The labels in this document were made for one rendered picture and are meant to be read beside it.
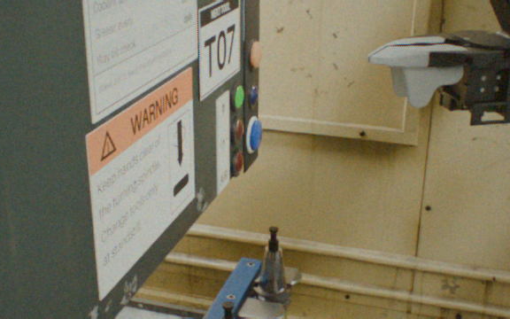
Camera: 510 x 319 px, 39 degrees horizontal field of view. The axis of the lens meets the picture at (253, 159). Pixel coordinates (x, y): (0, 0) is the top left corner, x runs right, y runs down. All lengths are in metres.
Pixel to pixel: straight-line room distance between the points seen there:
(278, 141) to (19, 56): 1.17
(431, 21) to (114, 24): 1.00
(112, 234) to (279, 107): 1.03
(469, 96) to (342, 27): 0.67
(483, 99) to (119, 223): 0.43
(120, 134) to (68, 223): 0.07
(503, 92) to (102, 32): 0.46
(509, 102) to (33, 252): 0.52
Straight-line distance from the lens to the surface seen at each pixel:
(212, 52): 0.57
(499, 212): 1.48
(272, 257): 1.12
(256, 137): 0.69
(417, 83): 0.72
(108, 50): 0.41
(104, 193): 0.43
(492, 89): 0.76
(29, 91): 0.35
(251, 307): 1.13
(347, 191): 1.49
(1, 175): 0.34
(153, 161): 0.48
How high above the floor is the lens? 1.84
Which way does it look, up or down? 22 degrees down
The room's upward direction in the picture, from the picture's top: 1 degrees clockwise
